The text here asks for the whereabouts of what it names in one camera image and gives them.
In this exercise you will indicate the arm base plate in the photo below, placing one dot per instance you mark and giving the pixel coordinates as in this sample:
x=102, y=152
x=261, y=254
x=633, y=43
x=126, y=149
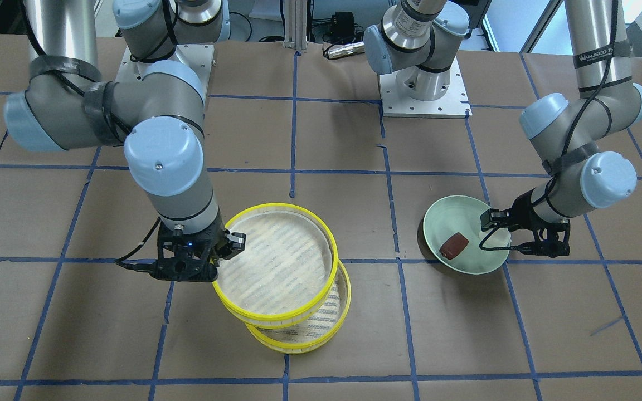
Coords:
x=190, y=63
x=414, y=93

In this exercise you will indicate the silver cylindrical connector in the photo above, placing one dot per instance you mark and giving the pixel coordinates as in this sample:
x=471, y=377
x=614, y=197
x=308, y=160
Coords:
x=339, y=51

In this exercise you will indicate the light green plate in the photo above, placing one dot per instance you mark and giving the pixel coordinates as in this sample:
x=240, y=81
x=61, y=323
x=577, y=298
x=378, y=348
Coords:
x=460, y=213

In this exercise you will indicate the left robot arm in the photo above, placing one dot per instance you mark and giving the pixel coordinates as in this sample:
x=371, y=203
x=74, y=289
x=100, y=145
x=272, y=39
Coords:
x=420, y=39

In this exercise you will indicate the brown bun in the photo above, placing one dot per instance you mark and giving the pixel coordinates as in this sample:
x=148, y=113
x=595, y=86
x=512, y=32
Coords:
x=453, y=246

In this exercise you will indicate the aluminium frame post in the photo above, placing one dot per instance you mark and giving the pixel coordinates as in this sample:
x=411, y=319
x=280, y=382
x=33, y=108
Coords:
x=295, y=19

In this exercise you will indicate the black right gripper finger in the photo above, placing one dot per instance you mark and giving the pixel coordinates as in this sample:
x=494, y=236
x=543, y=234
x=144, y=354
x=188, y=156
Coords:
x=231, y=245

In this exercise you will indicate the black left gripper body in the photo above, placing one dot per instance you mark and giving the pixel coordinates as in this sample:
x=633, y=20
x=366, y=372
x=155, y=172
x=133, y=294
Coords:
x=525, y=214

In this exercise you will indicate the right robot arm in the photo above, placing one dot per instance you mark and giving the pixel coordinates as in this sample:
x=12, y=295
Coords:
x=158, y=120

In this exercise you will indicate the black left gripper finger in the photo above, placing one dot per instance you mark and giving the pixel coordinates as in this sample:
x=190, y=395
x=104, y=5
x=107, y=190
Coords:
x=495, y=219

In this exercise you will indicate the yellow steamer layer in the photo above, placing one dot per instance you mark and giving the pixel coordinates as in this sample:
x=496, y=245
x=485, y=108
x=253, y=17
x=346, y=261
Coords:
x=286, y=271
x=316, y=330

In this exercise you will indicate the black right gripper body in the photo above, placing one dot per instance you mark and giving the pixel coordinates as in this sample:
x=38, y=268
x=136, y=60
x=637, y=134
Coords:
x=234, y=243

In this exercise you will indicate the black power brick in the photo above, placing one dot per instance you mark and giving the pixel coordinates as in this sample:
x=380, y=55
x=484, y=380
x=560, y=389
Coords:
x=342, y=24

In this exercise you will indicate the yellow bottom steamer layer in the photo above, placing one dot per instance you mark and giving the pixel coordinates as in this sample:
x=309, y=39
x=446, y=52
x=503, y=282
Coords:
x=316, y=330

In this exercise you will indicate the yellow top steamer layer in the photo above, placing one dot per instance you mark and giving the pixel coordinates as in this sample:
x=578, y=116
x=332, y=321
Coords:
x=286, y=271

